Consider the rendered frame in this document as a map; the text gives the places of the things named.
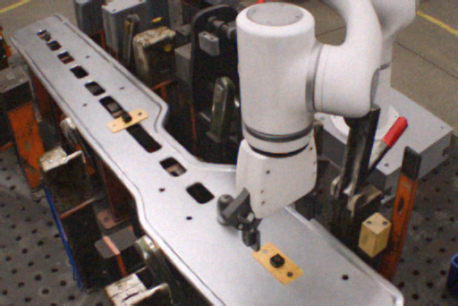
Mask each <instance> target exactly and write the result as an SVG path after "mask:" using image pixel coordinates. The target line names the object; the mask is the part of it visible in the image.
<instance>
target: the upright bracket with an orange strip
mask: <svg viewBox="0 0 458 306"><path fill-rule="evenodd" d="M420 165H421V155H420V154H419V153H417V152H416V151H415V150H414V149H412V148H410V147H409V146H405V147H404V152H403V161H402V165H401V171H400V174H399V180H398V184H397V190H396V194H395V199H394V207H393V212H392V216H391V220H390V223H391V229H390V233H389V237H388V241H387V244H386V250H385V251H383V254H382V257H381V261H380V266H379V270H378V273H379V274H381V276H384V277H385V278H386V279H387V280H388V281H389V282H390V283H393V282H394V275H395V271H396V269H397V265H398V263H399V260H400V257H401V254H402V249H403V243H404V238H405V235H406V231H407V228H408V224H409V222H410V218H411V211H412V207H413V202H414V198H415V194H416V190H417V186H418V182H419V178H418V176H419V171H420Z"/></svg>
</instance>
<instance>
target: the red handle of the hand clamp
mask: <svg viewBox="0 0 458 306"><path fill-rule="evenodd" d="M407 122H408V120H407V119H406V118H405V117H403V116H402V117H401V116H398V118H397V119H396V120H395V122H394V124H393V125H391V127H390V129H389V130H388V131H387V132H386V135H385V136H384V137H383V138H382V140H381V142H380V143H379V144H378V145H377V148H376V149H375V150H374V152H373V153H372V154H371V157H370V162H369V169H368V171H367V174H366V178H365V181H366V180H367V179H368V177H369V175H370V174H371V173H372V171H373V170H374V169H375V168H376V167H377V165H378V164H379V163H380V162H381V161H382V158H383V157H384V156H385V155H386V153H387V151H388V150H389V149H391V148H392V147H393V146H394V144H395V143H396V142H397V141H398V140H399V139H400V136H401V135H402V134H403V131H405V130H406V129H407V126H408V124H407ZM352 183H353V180H351V181H350V182H349V184H348V185H347V186H346V187H343V195H344V196H345V197H346V198H348V199H349V198H350V194H351V189H352Z"/></svg>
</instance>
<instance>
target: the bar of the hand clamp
mask: <svg viewBox="0 0 458 306"><path fill-rule="evenodd" d="M380 111H381V107H380V106H379V105H376V104H375V103H374V104H373V106H372V107H371V110H370V111H368V112H367V114H366V115H364V116H363V117H360V118H344V117H343V120H344V122H345V124H346V125H347V126H348V127H349V131H348V135H347V144H346V148H345V152H344V156H343V163H342V168H341V172H340V176H339V180H338V184H337V188H336V193H335V200H339V199H341V198H343V197H345V196H344V195H343V188H344V187H346V186H347V185H348V184H349V182H350V181H351V179H352V180H353V183H352V189H351V194H350V198H349V201H348V205H347V209H348V210H350V205H351V200H352V197H353V196H354V195H355V194H356V193H358V192H359V191H362V189H363V185H364V182H365V178H366V174H367V171H368V169H369V162H370V157H371V151H372V148H373V144H374V140H375V138H376V130H377V125H378V121H379V115H380Z"/></svg>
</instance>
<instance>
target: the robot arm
mask: <svg viewBox="0 0 458 306"><path fill-rule="evenodd" d="M318 1H319V2H321V3H323V4H325V5H326V6H327V7H329V8H330V9H332V10H333V11H335V12H336V13H337V14H338V15H339V16H340V17H341V18H342V20H343V21H344V23H345V25H346V29H347V31H346V39H345V41H344V43H343V44H342V45H341V46H330V45H325V44H321V43H319V42H318V41H317V40H316V38H315V28H314V26H315V21H314V18H313V17H312V15H311V14H310V13H309V12H308V11H307V10H305V9H304V8H301V7H299V6H296V5H293V4H288V3H262V4H256V5H253V6H249V7H247V8H245V9H244V11H242V12H240V14H239V15H238V17H237V19H236V28H237V44H238V60H239V76H240V93H241V110H242V135H243V138H244V140H243V141H242V142H241V146H240V149H239V153H238V158H237V167H236V198H235V199H234V200H233V201H232V202H231V204H230V205H229V206H228V207H227V208H226V209H225V210H224V211H223V213H222V215H221V216H222V217H223V218H224V219H225V220H226V221H227V222H228V223H229V224H230V225H232V226H233V227H235V228H236V229H237V230H240V231H242V243H243V244H245V245H246V246H247V247H251V248H252V249H253V250H254V251H255V252H259V251H260V232H259V230H258V229H257V228H258V226H259V223H260V221H261V220H262V219H263V218H264V217H269V216H271V215H273V214H274V213H276V212H277V211H279V210H281V209H282V208H285V207H287V206H288V205H290V204H292V203H294V202H295V208H296V211H297V212H298V213H299V214H300V215H302V216H303V217H304V218H305V219H307V220H308V221H310V220H311V219H313V201H314V199H313V198H314V197H316V196H317V195H318V190H317V188H318V187H319V185H320V184H321V182H322V181H323V179H324V175H323V173H325V172H326V170H327V167H328V165H329V163H330V161H329V160H328V159H326V158H325V157H321V156H317V151H316V144H315V140H314V136H313V135H314V124H315V121H314V112H319V113H324V114H330V115H331V121H332V124H333V126H334V128H335V129H336V130H337V131H338V132H339V133H341V134H342V135H343V136H345V137H347V135H348V131H349V127H348V126H347V125H346V124H345V122H344V118H360V117H363V116H364V115H366V114H367V112H368V111H370V110H371V107H372V106H373V104H374V103H375V104H376V105H379V106H380V107H381V111H380V115H379V121H378V125H377V130H376V138H375V140H374V142H377V141H381V140H382V138H383V137H384V136H385V135H386V132H387V131H388V130H389V129H390V127H391V125H393V124H394V122H395V120H396V119H397V118H398V116H399V115H398V114H397V112H396V110H395V109H394V108H392V107H391V106H390V105H389V99H390V98H389V93H390V80H391V66H392V64H391V60H392V50H393V44H394V40H395V38H396V37H397V36H398V34H400V33H401V31H403V30H404V29H405V28H406V27H408V25H410V23H411V22H412V20H413V19H414V18H415V16H416V14H417V12H418V8H419V3H420V2H419V0H318ZM240 212H241V213H240ZM250 212H251V213H252V214H253V215H254V217H253V218H252V220H251V221H250V220H249V219H248V218H247V217H248V215H249V213H250ZM238 215H239V216H238Z"/></svg>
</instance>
